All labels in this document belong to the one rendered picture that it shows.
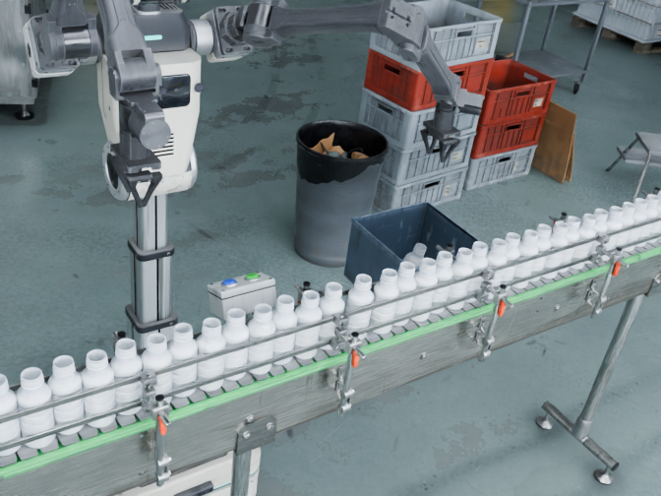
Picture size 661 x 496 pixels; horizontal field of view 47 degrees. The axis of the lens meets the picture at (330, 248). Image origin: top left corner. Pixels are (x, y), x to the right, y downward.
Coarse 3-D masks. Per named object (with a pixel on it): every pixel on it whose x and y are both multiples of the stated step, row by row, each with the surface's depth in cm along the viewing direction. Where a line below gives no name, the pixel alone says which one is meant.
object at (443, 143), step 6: (432, 132) 217; (438, 138) 215; (450, 138) 216; (456, 138) 218; (444, 144) 214; (450, 144) 217; (456, 144) 217; (444, 150) 216; (450, 150) 219; (444, 156) 219
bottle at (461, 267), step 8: (464, 248) 190; (456, 256) 190; (464, 256) 188; (456, 264) 190; (464, 264) 189; (456, 272) 189; (464, 272) 189; (472, 272) 191; (464, 280) 190; (456, 288) 192; (464, 288) 192; (448, 296) 194; (456, 296) 193; (456, 304) 194
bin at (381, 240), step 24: (384, 216) 246; (408, 216) 253; (432, 216) 254; (360, 240) 238; (384, 240) 253; (408, 240) 260; (432, 240) 257; (456, 240) 246; (360, 264) 241; (384, 264) 230
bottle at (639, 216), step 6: (636, 198) 227; (636, 204) 225; (642, 204) 224; (636, 210) 225; (642, 210) 225; (636, 216) 226; (642, 216) 226; (636, 222) 226; (636, 228) 227; (630, 234) 229; (636, 234) 229; (630, 240) 229; (636, 240) 230
